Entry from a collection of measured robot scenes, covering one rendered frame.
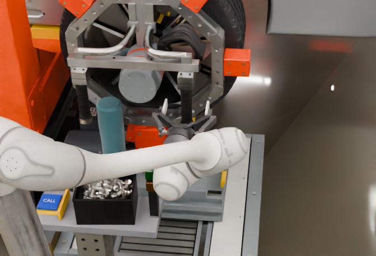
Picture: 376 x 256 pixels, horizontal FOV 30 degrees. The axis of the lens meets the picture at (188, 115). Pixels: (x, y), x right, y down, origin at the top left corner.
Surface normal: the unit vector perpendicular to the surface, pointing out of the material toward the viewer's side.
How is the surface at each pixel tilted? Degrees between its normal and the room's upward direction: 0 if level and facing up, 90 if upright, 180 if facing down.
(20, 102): 90
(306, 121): 0
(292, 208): 0
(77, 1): 90
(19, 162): 54
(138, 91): 90
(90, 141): 0
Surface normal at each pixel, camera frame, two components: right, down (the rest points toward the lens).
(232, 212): -0.03, -0.80
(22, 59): 0.99, 0.05
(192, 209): -0.12, 0.59
